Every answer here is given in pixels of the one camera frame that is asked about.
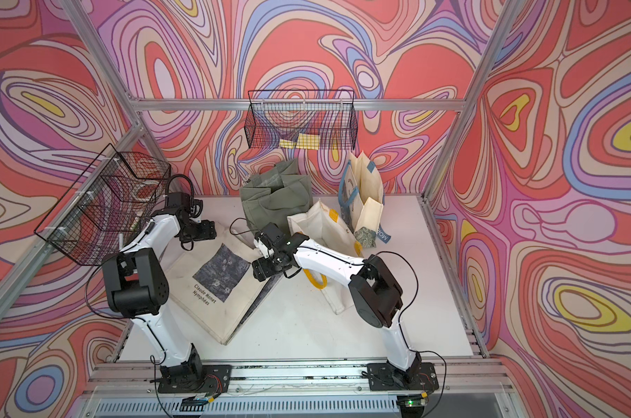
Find olive green fabric bag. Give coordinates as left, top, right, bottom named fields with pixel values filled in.
left=240, top=158, right=313, bottom=234

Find cream canvas tote bag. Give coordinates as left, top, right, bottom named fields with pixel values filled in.
left=164, top=222, right=277, bottom=345

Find yellow sticky notes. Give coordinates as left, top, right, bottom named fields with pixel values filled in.
left=279, top=133, right=321, bottom=150

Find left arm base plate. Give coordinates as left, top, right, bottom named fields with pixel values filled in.
left=153, top=364, right=232, bottom=395

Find white bag yellow handles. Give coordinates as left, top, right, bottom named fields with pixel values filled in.
left=287, top=200, right=363, bottom=315

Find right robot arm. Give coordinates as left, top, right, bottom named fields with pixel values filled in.
left=252, top=223, right=422, bottom=388

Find black wire basket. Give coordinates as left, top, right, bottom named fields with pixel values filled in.
left=34, top=145, right=171, bottom=266
left=244, top=88, right=358, bottom=151

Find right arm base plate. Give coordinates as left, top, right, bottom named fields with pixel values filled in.
left=362, top=362, right=440, bottom=394

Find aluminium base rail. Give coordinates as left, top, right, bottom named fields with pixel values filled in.
left=72, top=356, right=528, bottom=417

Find beige bag blue handles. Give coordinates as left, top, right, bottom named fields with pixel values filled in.
left=337, top=153, right=391, bottom=248

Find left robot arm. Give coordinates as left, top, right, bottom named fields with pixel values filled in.
left=101, top=174, right=217, bottom=391

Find black wire basket left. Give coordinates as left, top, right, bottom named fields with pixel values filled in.
left=34, top=145, right=171, bottom=266

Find black wire basket back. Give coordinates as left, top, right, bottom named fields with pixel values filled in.
left=244, top=88, right=358, bottom=151

